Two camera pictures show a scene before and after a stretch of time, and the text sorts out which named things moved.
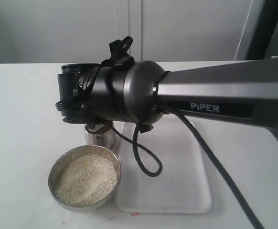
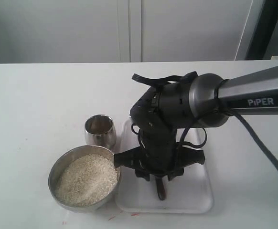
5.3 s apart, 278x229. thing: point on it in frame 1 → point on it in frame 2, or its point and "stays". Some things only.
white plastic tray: x=183 y=185 stays
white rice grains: x=84 y=179 stays
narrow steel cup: x=107 y=140 stays
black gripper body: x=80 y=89 → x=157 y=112
